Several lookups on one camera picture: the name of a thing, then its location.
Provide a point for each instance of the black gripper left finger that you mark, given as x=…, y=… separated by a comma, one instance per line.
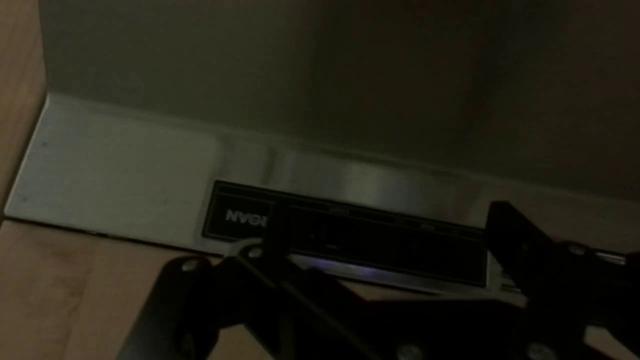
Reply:
x=221, y=307

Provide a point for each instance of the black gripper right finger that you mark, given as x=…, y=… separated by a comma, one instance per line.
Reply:
x=587, y=301

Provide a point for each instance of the stainless steel kitchen hood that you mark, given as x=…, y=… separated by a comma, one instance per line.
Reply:
x=133, y=166

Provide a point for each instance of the wooden cabinet above hood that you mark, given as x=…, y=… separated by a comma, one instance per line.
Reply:
x=66, y=292

